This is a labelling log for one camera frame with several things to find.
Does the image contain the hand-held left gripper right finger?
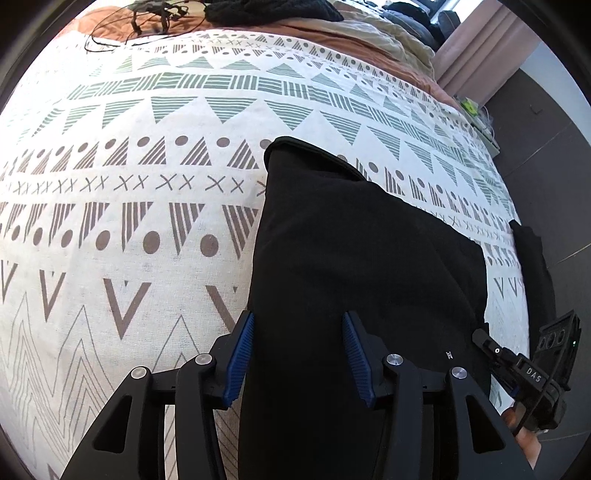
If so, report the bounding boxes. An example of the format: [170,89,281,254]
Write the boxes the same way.
[342,311,536,480]

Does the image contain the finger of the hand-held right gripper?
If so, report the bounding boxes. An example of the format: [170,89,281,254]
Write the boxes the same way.
[471,329,520,367]
[490,362,525,400]

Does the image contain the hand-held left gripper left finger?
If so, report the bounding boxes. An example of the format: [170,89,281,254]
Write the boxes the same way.
[60,310,256,480]

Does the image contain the large black garment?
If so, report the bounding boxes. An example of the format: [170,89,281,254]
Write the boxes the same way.
[238,136,492,480]

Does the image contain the dark blue clothes pile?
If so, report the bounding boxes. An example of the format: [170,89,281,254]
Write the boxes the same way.
[383,0,458,47]

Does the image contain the person's right hand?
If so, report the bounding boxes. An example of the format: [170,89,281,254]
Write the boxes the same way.
[503,401,543,468]

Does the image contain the dark cloth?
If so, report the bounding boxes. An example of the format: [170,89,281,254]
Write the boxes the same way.
[509,220,557,333]

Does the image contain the white geometric patterned blanket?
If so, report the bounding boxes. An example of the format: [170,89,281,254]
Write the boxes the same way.
[0,28,532,480]

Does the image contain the white power strip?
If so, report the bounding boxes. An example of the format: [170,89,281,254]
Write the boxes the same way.
[475,111,502,155]

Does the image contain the brown bed sheet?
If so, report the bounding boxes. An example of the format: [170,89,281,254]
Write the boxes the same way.
[76,4,462,112]

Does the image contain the pink curtain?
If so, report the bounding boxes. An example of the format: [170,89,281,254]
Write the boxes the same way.
[436,0,543,107]

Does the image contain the beige duvet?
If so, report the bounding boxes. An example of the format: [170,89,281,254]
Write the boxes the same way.
[330,9,437,77]

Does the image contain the black knit sweater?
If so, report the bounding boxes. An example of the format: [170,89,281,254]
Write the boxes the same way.
[204,0,345,26]

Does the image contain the black glasses with cord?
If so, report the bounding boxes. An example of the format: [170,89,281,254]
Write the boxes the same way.
[85,0,208,52]

